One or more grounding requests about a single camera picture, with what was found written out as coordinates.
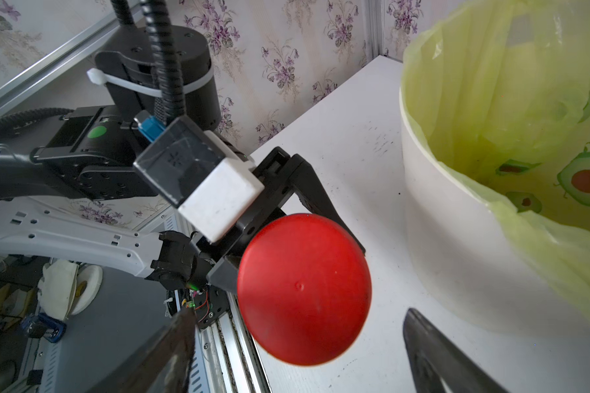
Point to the red-lid tea jar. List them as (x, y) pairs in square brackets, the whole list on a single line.
[(304, 289)]

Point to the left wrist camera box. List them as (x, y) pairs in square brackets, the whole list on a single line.
[(198, 174)]

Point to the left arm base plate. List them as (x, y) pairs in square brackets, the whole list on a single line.
[(208, 304)]

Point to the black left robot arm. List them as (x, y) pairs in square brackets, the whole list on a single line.
[(155, 74)]

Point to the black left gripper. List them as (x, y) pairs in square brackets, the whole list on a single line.
[(282, 176)]

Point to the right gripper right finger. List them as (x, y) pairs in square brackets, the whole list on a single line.
[(438, 365)]

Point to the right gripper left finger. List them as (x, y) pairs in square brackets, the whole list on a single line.
[(168, 353)]

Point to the white trash bin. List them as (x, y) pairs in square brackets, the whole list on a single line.
[(516, 262)]

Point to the blue bottle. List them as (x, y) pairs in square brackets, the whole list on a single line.
[(40, 325)]

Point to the aluminium rail frame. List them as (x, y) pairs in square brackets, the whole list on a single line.
[(227, 358)]

